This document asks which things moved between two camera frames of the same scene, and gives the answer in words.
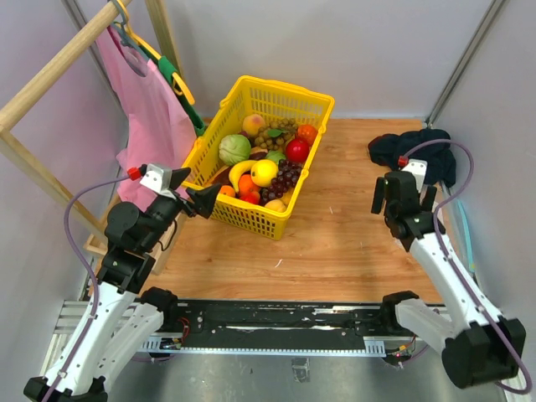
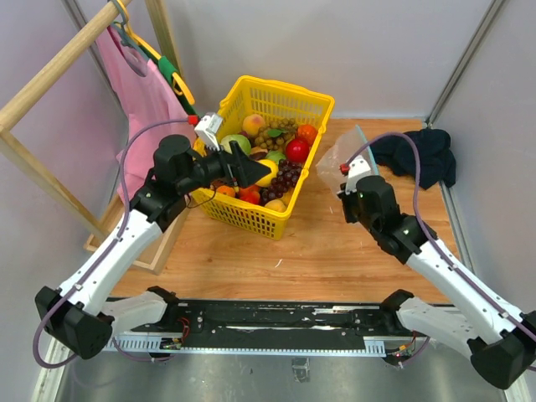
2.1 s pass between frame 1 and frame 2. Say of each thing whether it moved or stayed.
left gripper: moved
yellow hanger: stayed
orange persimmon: stayed
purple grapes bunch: stayed
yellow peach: stayed
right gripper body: moved
